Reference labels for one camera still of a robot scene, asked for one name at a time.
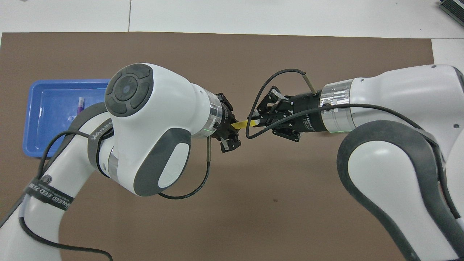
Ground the yellow pen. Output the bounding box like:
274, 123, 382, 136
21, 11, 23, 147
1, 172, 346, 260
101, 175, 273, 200
231, 119, 260, 129

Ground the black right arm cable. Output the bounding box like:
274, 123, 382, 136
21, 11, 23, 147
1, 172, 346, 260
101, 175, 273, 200
245, 69, 458, 219

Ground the blue plastic tray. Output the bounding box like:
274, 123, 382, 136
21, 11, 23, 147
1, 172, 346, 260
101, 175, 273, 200
22, 79, 111, 158

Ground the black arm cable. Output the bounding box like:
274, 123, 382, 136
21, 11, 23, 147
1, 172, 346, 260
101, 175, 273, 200
0, 130, 212, 261
245, 69, 458, 219

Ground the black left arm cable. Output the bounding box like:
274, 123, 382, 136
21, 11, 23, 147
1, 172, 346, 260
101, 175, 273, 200
0, 130, 212, 261

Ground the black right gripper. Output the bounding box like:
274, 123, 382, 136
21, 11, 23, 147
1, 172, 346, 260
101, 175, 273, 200
257, 86, 327, 142

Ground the grey striped box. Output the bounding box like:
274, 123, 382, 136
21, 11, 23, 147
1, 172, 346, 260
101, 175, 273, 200
438, 0, 464, 27

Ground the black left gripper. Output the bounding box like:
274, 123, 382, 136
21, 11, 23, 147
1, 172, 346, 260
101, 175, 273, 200
213, 93, 242, 153

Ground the brown table mat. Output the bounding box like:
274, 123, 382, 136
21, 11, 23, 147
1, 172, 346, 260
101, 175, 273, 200
0, 32, 435, 261

